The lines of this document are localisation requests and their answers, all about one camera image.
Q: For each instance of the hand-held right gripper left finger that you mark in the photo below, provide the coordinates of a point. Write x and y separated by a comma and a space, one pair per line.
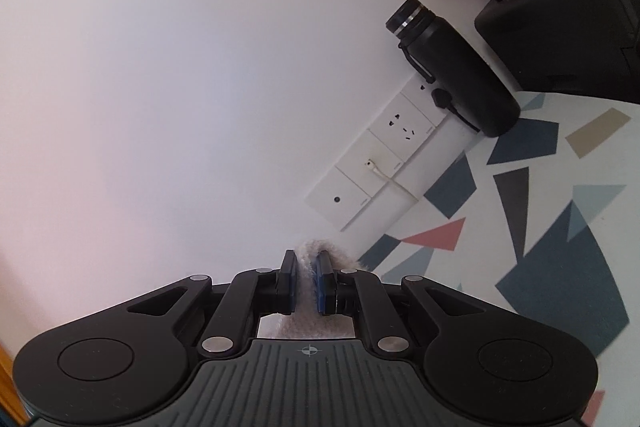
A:
289, 279

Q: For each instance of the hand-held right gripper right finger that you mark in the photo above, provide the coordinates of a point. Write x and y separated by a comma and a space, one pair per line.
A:
322, 284

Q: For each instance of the cream fuzzy knit sweater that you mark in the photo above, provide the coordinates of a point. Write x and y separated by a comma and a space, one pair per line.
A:
306, 287

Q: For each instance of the black power plug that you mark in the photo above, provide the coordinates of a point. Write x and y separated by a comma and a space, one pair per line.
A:
441, 98

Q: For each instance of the geometric patterned tablecloth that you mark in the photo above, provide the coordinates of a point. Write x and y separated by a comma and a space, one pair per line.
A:
550, 282

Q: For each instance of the black insulated water bottle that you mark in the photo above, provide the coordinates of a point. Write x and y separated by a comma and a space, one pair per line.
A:
460, 72

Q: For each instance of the black box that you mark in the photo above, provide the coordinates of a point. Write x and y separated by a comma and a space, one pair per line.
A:
575, 32

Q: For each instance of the white wall socket panel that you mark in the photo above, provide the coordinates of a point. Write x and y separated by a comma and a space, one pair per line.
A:
350, 202

